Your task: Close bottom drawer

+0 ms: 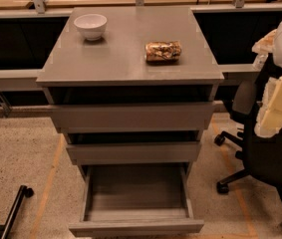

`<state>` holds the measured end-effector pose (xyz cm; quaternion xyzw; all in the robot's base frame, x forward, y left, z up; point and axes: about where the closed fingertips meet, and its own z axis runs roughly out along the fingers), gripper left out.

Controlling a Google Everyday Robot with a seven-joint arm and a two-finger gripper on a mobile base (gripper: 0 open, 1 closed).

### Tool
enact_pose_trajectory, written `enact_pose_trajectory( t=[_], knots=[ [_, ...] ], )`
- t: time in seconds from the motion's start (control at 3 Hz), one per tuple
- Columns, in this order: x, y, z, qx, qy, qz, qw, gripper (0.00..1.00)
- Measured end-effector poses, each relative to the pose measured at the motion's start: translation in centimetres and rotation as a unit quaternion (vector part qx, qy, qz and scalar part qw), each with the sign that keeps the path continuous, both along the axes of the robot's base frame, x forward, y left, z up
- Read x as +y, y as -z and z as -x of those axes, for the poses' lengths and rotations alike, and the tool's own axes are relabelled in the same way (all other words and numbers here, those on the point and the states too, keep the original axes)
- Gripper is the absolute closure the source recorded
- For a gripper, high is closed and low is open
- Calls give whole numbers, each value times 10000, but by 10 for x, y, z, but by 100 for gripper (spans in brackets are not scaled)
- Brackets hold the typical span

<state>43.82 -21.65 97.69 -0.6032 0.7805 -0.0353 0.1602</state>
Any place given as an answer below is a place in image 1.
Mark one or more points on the yellow foam gripper tip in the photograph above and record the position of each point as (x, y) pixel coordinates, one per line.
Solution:
(269, 120)

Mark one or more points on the grey bottom drawer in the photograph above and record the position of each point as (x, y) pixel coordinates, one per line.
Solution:
(136, 199)

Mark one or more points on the grey drawer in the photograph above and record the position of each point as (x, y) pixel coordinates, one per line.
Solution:
(136, 199)
(132, 117)
(147, 152)

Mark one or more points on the grey middle drawer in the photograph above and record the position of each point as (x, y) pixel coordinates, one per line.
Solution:
(147, 152)

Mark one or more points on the grey top drawer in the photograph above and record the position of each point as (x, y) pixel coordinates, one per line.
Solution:
(132, 117)

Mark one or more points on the grey drawer cabinet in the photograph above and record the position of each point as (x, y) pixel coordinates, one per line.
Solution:
(113, 70)

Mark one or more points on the clear plastic bottle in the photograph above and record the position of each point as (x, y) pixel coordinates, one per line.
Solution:
(259, 61)

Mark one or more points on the black office chair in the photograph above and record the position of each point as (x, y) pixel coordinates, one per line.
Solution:
(261, 157)

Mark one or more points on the white ceramic bowl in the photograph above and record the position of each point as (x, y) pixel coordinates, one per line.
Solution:
(91, 26)

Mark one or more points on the black chair base leg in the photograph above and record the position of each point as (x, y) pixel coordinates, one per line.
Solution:
(23, 192)

